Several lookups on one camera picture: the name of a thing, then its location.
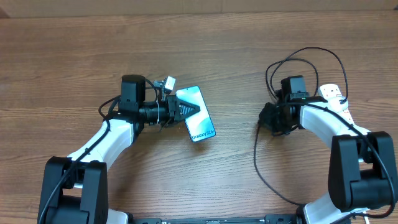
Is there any Samsung Galaxy smartphone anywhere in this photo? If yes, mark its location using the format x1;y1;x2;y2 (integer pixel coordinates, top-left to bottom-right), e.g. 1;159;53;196
175;86;216;142

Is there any black USB charging cable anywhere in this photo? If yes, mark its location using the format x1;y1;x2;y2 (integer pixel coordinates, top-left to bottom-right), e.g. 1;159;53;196
253;46;349;206

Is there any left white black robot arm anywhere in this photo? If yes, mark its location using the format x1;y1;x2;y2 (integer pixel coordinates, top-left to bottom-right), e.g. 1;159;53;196
37;75;201;223

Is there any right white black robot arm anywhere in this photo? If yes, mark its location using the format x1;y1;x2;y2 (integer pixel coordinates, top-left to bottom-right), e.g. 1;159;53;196
259;76;397;223

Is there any white USB charger adapter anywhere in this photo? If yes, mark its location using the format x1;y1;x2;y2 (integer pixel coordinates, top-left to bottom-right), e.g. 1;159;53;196
327;96;349;113

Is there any white power strip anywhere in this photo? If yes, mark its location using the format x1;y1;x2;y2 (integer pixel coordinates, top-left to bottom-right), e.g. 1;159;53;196
318;84;354;124

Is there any white power strip cord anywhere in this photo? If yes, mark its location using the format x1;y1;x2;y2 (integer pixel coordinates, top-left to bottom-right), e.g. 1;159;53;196
357;211;373;224

